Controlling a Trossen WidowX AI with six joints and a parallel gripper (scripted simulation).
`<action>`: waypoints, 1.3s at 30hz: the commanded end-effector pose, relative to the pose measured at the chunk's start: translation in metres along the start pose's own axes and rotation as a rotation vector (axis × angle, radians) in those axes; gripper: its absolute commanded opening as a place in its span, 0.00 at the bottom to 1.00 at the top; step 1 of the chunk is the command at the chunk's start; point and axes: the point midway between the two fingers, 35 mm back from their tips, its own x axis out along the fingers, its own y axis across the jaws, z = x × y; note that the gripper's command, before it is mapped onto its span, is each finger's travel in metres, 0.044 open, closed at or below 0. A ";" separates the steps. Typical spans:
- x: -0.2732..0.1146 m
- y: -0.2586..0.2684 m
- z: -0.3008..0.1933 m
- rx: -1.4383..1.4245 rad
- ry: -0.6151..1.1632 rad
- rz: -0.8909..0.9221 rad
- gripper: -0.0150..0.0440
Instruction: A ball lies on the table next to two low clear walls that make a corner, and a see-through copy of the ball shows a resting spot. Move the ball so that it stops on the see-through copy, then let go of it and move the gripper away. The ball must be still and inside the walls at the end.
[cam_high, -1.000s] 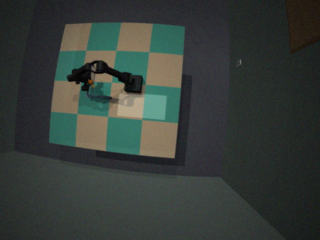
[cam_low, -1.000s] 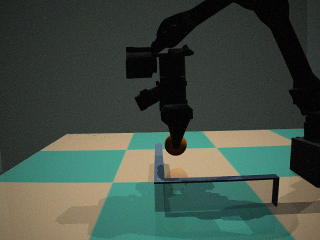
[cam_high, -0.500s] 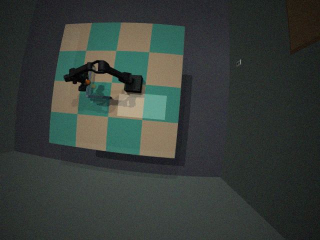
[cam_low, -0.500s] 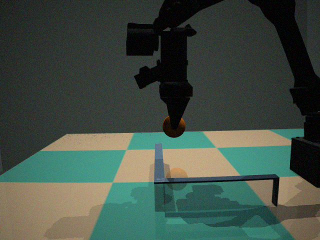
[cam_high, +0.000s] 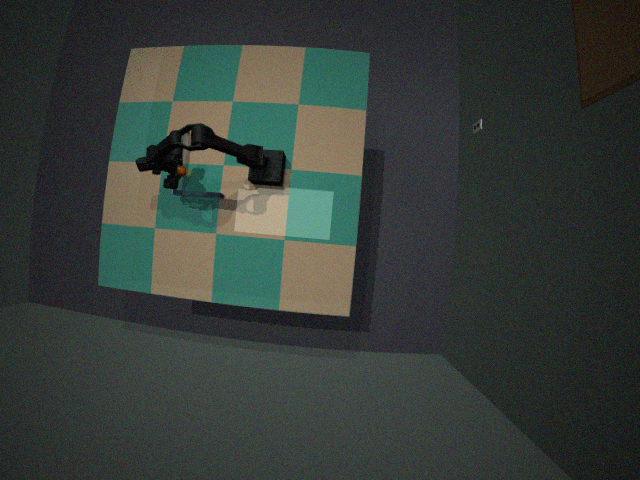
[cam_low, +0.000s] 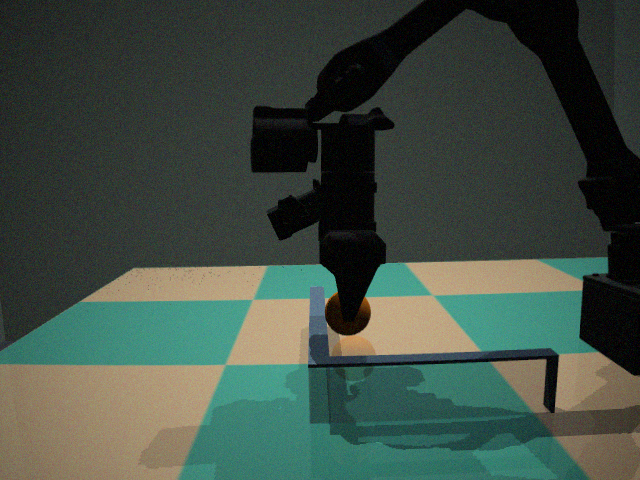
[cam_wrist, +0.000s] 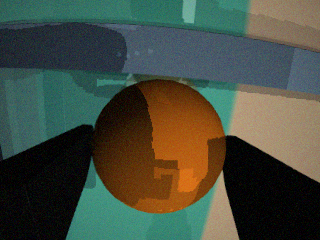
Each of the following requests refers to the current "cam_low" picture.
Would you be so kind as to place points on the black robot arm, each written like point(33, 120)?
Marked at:
point(285, 139)

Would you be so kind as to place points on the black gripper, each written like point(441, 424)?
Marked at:
point(348, 246)

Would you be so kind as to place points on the clear low wall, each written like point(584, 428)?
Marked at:
point(430, 391)

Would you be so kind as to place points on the see-through orange ball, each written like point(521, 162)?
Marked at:
point(353, 345)

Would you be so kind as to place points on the dark blue l-shaped wall trim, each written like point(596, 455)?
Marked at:
point(318, 349)

